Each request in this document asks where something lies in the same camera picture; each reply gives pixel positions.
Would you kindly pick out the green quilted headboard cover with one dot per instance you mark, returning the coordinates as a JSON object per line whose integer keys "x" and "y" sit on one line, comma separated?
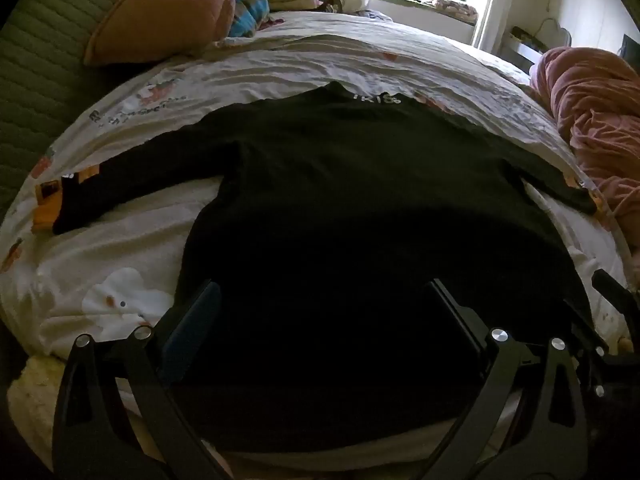
{"x": 40, "y": 70}

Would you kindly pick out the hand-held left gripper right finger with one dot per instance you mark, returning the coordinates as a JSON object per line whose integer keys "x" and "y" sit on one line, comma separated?
{"x": 452, "y": 330}

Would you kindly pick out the white side table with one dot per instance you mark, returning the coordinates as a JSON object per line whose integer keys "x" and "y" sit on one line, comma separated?
{"x": 537, "y": 45}

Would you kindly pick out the clothes on windowsill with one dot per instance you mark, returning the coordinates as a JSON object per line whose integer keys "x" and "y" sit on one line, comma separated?
{"x": 455, "y": 9}

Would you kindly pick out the printed white bed sheet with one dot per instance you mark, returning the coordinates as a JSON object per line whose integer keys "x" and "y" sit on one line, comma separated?
{"x": 300, "y": 65}

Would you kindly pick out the blue striped cloth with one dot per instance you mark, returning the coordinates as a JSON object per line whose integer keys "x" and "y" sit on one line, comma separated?
{"x": 250, "y": 12}

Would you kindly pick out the black sweater with orange print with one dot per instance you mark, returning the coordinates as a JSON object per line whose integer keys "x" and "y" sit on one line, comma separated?
{"x": 350, "y": 210}

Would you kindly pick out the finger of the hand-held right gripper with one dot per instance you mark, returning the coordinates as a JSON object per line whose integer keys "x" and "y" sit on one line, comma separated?
{"x": 617, "y": 292}
{"x": 595, "y": 355}

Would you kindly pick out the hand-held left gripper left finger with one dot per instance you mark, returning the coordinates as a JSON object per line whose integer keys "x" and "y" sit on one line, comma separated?
{"x": 192, "y": 327}

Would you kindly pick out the pink pillow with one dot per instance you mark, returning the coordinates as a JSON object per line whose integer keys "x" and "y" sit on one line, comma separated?
{"x": 165, "y": 10}

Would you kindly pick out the pink blanket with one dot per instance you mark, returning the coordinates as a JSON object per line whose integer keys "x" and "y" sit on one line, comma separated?
{"x": 595, "y": 110}

